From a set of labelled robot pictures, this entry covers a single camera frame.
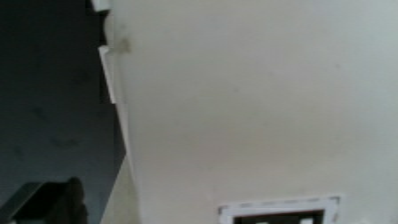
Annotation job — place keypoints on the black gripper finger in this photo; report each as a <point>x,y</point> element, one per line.
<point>46,203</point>

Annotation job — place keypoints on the white cabinet top block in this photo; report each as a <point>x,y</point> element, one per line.
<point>256,88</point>

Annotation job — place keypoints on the white cabinet body box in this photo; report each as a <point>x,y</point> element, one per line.
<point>121,210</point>

